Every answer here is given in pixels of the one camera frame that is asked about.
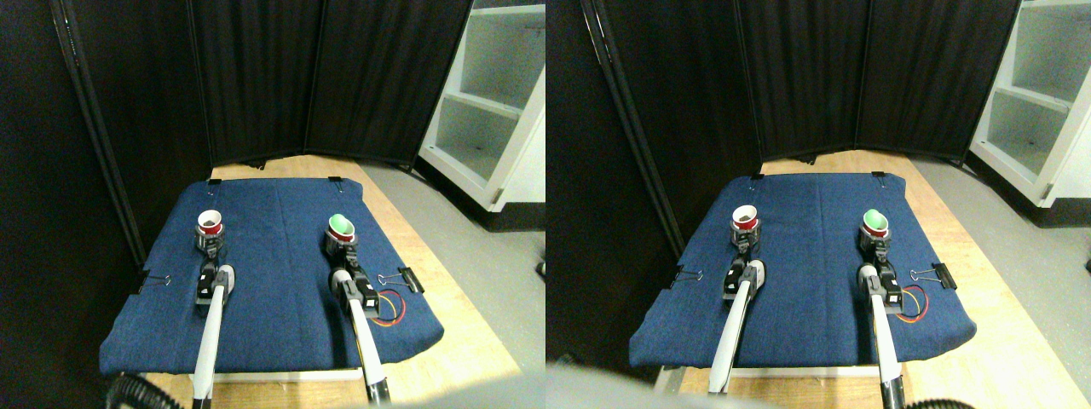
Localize curtain stand pole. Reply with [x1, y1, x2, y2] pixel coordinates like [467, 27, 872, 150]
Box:
[49, 0, 147, 270]
[579, 0, 684, 257]

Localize dark blue cloth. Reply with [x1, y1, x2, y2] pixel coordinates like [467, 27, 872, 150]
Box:
[98, 176, 446, 377]
[629, 172, 978, 370]

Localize black ribbed hose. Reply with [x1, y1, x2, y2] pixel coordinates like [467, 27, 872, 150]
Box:
[103, 374, 176, 409]

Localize white shelf unit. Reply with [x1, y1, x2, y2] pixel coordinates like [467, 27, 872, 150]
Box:
[968, 0, 1091, 209]
[417, 0, 546, 213]

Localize red and yellow wire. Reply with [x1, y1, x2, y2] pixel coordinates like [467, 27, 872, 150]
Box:
[898, 285, 931, 324]
[374, 289, 407, 325]

